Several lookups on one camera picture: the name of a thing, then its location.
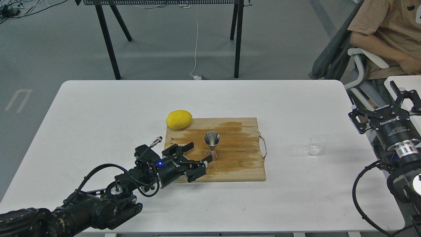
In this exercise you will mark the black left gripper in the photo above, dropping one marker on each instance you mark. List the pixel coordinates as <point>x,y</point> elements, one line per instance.
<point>169,170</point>

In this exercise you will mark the small clear glass cup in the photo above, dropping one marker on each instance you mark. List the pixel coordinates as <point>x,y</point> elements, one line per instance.
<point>315,146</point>

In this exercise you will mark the white office chair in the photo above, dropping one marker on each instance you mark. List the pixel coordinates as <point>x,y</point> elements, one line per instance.
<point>334,60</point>

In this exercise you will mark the black trestle table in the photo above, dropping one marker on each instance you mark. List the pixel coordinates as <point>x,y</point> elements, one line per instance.
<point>163,30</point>

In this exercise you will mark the wooden cutting board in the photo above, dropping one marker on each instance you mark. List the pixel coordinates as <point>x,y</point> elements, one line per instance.
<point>239,155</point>

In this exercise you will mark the person in tan shirt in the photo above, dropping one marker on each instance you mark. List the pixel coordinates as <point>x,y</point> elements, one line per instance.
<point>391,30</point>

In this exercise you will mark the steel double jigger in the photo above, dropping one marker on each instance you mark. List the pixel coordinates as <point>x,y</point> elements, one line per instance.
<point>212,139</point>

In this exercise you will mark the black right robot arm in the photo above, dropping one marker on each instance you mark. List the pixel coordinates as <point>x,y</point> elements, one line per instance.
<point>403,166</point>

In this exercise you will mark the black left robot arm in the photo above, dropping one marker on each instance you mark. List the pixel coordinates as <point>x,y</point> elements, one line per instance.
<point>110,207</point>

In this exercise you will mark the yellow lemon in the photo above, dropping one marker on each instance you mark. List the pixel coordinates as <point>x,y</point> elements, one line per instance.
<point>178,119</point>

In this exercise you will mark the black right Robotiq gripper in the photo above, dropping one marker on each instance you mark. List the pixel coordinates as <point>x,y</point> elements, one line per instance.
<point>396,126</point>

